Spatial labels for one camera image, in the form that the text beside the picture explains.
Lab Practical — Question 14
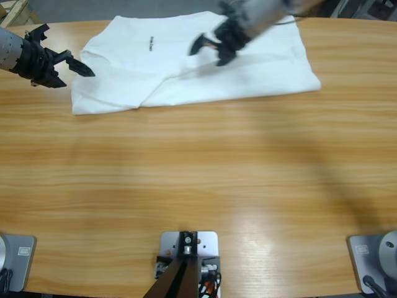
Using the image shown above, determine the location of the dark camera post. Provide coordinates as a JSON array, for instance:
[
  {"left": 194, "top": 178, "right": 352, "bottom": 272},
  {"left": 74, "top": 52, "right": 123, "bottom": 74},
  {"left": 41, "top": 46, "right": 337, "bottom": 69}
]
[{"left": 144, "top": 230, "right": 199, "bottom": 298}]

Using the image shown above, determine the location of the wooden crate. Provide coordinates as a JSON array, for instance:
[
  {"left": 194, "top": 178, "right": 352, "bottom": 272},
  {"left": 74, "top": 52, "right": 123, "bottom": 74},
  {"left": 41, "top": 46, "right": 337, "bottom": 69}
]
[{"left": 0, "top": 0, "right": 41, "bottom": 29}]

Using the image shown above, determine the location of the grey metal equipment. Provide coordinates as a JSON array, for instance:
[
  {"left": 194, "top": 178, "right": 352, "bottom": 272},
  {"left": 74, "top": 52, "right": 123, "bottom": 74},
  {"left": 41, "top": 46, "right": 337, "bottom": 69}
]
[{"left": 322, "top": 0, "right": 397, "bottom": 22}]

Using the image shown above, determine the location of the white mount plate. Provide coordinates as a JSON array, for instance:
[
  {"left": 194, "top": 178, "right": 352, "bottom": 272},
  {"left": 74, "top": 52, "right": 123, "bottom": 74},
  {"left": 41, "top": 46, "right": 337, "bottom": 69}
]
[{"left": 159, "top": 230, "right": 221, "bottom": 298}]

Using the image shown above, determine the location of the white t-shirt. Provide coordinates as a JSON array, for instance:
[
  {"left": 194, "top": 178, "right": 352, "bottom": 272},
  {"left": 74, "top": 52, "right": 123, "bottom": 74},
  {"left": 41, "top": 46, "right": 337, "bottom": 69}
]
[{"left": 70, "top": 11, "right": 322, "bottom": 116}]

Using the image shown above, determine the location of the black base cable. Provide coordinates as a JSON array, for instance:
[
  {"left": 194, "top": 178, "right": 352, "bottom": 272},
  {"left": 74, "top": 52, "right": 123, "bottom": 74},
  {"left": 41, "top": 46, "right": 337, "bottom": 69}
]
[
  {"left": 0, "top": 268, "right": 14, "bottom": 292},
  {"left": 362, "top": 274, "right": 388, "bottom": 296}
]

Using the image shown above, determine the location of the small electronics module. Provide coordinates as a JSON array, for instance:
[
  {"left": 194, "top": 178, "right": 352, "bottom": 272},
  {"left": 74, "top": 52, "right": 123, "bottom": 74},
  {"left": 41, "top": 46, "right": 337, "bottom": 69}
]
[
  {"left": 200, "top": 256, "right": 221, "bottom": 277},
  {"left": 154, "top": 255, "right": 171, "bottom": 279}
]

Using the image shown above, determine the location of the orange and black cable bundle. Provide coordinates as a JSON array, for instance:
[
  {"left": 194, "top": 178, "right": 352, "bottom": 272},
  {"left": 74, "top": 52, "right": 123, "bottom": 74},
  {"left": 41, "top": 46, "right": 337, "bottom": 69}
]
[{"left": 198, "top": 272, "right": 223, "bottom": 298}]

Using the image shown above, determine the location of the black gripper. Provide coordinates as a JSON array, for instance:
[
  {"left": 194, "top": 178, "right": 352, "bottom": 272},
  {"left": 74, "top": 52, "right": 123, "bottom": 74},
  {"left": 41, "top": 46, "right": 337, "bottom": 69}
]
[
  {"left": 188, "top": 15, "right": 252, "bottom": 68},
  {"left": 11, "top": 38, "right": 96, "bottom": 89}
]

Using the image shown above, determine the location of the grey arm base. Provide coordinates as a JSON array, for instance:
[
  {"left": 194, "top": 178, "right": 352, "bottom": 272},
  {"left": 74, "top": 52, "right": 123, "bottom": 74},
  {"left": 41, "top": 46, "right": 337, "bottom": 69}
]
[
  {"left": 0, "top": 234, "right": 37, "bottom": 292},
  {"left": 346, "top": 230, "right": 397, "bottom": 294}
]

